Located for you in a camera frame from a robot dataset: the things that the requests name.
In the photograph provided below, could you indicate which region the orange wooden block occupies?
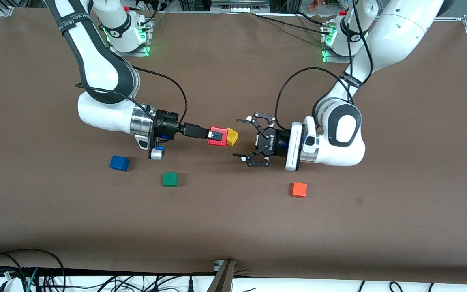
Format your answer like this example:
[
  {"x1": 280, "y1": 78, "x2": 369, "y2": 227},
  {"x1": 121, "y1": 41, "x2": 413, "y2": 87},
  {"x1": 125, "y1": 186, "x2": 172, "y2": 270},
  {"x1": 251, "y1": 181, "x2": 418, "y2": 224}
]
[{"x1": 290, "y1": 182, "x2": 308, "y2": 198}]

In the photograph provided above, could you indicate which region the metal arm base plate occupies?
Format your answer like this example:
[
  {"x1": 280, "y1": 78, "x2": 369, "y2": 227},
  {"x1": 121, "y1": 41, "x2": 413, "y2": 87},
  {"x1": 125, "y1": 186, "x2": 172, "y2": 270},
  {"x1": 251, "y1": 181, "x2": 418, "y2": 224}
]
[
  {"x1": 321, "y1": 22, "x2": 366, "y2": 64},
  {"x1": 107, "y1": 16, "x2": 155, "y2": 57}
]

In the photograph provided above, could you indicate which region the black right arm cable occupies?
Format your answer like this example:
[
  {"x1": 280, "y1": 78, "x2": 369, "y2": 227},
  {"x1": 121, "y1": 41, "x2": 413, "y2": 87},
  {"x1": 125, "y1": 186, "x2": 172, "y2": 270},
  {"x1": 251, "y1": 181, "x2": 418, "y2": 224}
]
[{"x1": 75, "y1": 66, "x2": 189, "y2": 124}]

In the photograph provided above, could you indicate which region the blue wooden block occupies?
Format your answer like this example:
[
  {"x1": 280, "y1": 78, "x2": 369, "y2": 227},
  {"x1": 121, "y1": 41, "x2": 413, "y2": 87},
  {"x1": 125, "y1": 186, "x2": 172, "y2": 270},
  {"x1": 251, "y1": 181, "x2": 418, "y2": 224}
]
[{"x1": 109, "y1": 155, "x2": 130, "y2": 172}]

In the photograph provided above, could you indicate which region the teal cable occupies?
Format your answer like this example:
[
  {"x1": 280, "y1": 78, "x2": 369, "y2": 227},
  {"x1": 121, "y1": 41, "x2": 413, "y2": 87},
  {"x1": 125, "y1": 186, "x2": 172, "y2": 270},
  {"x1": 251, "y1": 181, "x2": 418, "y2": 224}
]
[{"x1": 26, "y1": 267, "x2": 40, "y2": 292}]

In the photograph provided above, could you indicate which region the black looped cable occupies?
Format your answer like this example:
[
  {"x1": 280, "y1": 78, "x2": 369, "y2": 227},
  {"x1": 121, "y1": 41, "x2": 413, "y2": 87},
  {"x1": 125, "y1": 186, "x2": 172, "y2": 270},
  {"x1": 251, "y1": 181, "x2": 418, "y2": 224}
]
[{"x1": 0, "y1": 248, "x2": 66, "y2": 292}]

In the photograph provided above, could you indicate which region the brown table cover sheet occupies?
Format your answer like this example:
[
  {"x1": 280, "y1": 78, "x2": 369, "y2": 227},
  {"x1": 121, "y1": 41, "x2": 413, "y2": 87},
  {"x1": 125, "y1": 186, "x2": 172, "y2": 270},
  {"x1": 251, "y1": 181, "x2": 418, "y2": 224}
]
[{"x1": 0, "y1": 8, "x2": 467, "y2": 285}]

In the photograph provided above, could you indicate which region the grey aluminium frame piece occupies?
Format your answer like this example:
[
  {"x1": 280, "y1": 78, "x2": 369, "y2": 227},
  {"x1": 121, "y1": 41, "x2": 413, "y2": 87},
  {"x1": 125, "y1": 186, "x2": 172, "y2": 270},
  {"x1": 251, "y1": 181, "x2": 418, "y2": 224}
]
[{"x1": 210, "y1": 0, "x2": 271, "y2": 13}]

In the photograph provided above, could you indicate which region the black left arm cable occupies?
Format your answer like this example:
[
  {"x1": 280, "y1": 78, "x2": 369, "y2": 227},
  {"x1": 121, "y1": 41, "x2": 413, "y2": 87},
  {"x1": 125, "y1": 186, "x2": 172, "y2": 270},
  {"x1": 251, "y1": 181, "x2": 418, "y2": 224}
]
[{"x1": 275, "y1": 0, "x2": 374, "y2": 126}]

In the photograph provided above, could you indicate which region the red wooden block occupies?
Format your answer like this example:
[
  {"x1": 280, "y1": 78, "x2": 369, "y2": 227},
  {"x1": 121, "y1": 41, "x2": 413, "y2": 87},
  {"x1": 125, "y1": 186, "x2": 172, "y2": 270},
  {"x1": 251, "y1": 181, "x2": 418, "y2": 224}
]
[{"x1": 208, "y1": 127, "x2": 229, "y2": 147}]

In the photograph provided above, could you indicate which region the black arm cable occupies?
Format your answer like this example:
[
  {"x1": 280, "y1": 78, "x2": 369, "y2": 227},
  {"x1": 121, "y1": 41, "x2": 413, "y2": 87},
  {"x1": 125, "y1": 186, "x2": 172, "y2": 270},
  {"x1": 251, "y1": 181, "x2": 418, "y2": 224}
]
[
  {"x1": 275, "y1": 0, "x2": 374, "y2": 126},
  {"x1": 75, "y1": 66, "x2": 189, "y2": 124}
]

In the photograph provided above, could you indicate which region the black base power cable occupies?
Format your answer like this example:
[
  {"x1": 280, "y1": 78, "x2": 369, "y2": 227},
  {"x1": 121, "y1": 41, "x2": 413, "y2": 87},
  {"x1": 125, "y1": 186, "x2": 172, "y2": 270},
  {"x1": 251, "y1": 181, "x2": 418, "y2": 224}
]
[{"x1": 252, "y1": 12, "x2": 328, "y2": 34}]

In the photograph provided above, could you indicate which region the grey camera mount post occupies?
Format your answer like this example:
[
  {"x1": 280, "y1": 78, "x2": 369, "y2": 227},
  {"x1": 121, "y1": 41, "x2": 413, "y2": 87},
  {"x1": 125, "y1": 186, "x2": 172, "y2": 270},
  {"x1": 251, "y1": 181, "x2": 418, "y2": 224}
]
[{"x1": 207, "y1": 259, "x2": 236, "y2": 292}]

